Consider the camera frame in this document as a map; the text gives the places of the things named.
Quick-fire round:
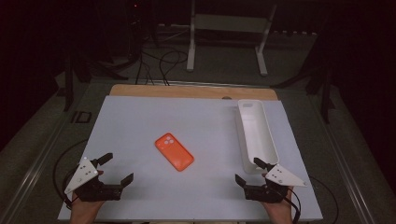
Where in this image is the white metal stand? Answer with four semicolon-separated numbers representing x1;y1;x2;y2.
186;0;278;77

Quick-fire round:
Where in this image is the wooden table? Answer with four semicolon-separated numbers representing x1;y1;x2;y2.
109;83;279;102

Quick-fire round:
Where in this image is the metal floor rail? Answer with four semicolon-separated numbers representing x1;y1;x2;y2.
311;92;379;224
0;122;68;224

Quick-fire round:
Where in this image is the right hand-held gripper black cable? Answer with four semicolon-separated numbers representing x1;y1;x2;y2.
278;175;340;224

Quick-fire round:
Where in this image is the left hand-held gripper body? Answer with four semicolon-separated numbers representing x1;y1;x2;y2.
64;157;122;202

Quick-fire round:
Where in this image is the person's left hand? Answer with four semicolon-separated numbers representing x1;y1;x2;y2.
70;193;106;220

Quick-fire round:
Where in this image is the black floor socket frame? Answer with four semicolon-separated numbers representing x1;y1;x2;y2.
70;110;92;124

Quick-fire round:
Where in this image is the black tripod stand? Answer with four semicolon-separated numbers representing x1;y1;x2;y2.
60;46;129;113
270;18;337;125

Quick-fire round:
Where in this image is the hand-held gripper black cable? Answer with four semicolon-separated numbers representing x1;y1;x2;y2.
51;139;90;210
278;175;340;224

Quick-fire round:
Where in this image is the left hand-held gripper black cable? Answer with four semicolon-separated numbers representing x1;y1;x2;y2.
51;139;90;210

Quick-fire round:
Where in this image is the orange phone case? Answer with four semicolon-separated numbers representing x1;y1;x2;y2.
154;133;195;173

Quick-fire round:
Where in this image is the long white plastic tray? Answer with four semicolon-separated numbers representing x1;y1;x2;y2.
235;98;280;175

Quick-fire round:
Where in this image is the white power strip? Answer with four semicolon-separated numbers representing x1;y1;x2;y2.
157;23;191;35
273;30;318;36

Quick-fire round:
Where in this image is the person's right hand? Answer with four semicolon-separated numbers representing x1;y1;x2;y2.
262;189;293;220

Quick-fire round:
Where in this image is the white table board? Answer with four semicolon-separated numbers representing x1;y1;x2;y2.
57;95;324;222

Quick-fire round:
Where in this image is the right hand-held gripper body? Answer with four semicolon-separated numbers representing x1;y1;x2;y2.
244;163;308;204

